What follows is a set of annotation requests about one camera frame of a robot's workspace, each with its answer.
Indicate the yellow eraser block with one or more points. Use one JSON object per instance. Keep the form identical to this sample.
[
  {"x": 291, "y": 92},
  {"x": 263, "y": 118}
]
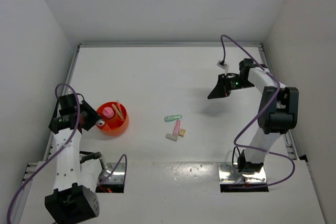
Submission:
[{"x": 182, "y": 132}]

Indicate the orange round desk organizer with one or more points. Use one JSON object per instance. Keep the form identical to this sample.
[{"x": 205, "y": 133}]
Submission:
[{"x": 113, "y": 127}]

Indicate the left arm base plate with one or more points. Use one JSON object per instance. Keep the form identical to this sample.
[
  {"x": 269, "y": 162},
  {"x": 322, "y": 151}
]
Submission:
[{"x": 113, "y": 174}]

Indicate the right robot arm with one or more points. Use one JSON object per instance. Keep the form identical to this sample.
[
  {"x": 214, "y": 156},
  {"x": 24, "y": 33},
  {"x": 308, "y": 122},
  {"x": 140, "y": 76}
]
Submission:
[{"x": 277, "y": 113}]

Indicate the yellow pen with clear cap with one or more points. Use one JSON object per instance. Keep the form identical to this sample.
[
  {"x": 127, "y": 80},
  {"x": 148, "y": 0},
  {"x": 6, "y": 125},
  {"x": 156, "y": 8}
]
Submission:
[{"x": 117, "y": 107}]

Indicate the grey eraser block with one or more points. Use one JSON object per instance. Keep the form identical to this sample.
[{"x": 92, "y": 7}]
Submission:
[{"x": 171, "y": 137}]

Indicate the green correction tape case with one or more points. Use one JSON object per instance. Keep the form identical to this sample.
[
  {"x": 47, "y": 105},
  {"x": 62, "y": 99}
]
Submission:
[{"x": 170, "y": 118}]

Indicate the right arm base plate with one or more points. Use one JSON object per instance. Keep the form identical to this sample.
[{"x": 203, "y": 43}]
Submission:
[{"x": 230, "y": 175}]

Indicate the pink glue stick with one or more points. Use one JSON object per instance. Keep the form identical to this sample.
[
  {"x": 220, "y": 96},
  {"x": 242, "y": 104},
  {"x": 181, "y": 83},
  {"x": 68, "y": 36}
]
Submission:
[{"x": 108, "y": 112}]

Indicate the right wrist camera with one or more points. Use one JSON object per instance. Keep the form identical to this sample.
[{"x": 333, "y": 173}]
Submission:
[{"x": 222, "y": 64}]

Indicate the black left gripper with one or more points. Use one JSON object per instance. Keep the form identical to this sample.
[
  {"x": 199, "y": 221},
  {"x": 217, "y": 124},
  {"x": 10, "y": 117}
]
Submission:
[{"x": 94, "y": 116}]

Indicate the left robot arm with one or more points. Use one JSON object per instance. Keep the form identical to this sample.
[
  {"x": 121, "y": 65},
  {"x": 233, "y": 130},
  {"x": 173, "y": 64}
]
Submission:
[{"x": 74, "y": 199}]

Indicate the pink correction tape case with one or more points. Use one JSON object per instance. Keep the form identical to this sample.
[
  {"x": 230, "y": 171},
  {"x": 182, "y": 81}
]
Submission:
[{"x": 176, "y": 129}]

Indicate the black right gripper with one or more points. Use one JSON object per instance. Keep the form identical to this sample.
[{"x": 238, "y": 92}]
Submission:
[{"x": 222, "y": 89}]

